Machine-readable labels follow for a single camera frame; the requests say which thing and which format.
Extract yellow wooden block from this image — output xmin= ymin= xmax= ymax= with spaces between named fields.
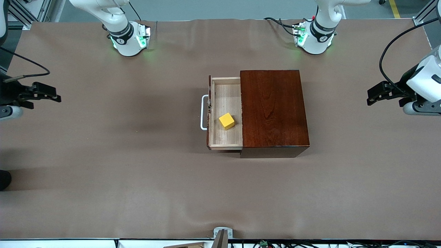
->
xmin=219 ymin=113 xmax=235 ymax=130

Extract aluminium profile bar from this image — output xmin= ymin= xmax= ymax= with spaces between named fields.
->
xmin=412 ymin=0 xmax=441 ymax=27

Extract black round object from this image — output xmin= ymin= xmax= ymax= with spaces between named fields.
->
xmin=0 ymin=170 xmax=12 ymax=191

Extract dark brown wooden cabinet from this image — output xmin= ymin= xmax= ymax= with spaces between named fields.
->
xmin=240 ymin=70 xmax=310 ymax=159

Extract brown table cover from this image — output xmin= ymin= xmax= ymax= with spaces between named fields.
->
xmin=0 ymin=19 xmax=441 ymax=240

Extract brown cardboard piece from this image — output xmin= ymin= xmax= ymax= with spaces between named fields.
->
xmin=163 ymin=242 xmax=206 ymax=248

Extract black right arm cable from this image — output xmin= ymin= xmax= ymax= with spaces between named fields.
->
xmin=0 ymin=46 xmax=51 ymax=83

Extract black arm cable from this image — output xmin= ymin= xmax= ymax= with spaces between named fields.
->
xmin=379 ymin=17 xmax=441 ymax=97
xmin=0 ymin=46 xmax=51 ymax=83

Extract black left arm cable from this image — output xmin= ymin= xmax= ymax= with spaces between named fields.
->
xmin=379 ymin=17 xmax=441 ymax=97

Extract aluminium frame rack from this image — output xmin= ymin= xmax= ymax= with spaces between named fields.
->
xmin=7 ymin=0 xmax=66 ymax=31

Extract black left base cable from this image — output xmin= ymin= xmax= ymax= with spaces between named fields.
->
xmin=264 ymin=15 xmax=312 ymax=37

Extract black base cable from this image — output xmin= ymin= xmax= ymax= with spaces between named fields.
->
xmin=129 ymin=2 xmax=142 ymax=21
xmin=264 ymin=15 xmax=312 ymax=37

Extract black right base cable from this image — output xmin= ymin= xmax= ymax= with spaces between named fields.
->
xmin=129 ymin=2 xmax=142 ymax=21

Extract tangled black cables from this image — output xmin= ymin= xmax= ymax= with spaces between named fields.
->
xmin=230 ymin=240 xmax=441 ymax=248

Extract grey metal bracket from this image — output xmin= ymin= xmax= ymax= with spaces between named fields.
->
xmin=213 ymin=227 xmax=233 ymax=239

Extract grey wooden post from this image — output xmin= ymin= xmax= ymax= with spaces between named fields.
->
xmin=211 ymin=229 xmax=228 ymax=248

